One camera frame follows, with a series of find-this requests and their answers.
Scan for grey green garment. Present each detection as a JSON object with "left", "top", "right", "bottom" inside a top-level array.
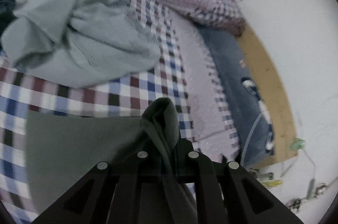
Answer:
[{"left": 25, "top": 98, "right": 198, "bottom": 223}]

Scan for wooden headboard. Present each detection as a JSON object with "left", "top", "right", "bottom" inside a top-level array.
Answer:
[{"left": 238, "top": 25, "right": 297, "bottom": 168}]

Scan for blue cartoon pillow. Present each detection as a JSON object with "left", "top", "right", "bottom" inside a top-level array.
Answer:
[{"left": 197, "top": 25, "right": 274, "bottom": 167}]

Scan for light grey garment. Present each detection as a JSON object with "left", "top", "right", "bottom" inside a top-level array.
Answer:
[{"left": 1, "top": 0, "right": 160, "bottom": 88}]

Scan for dark teal garment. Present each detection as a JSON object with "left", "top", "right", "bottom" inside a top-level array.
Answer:
[{"left": 0, "top": 0, "right": 16, "bottom": 34}]

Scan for white charging cable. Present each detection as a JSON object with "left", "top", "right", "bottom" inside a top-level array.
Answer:
[{"left": 240, "top": 109, "right": 265, "bottom": 167}]

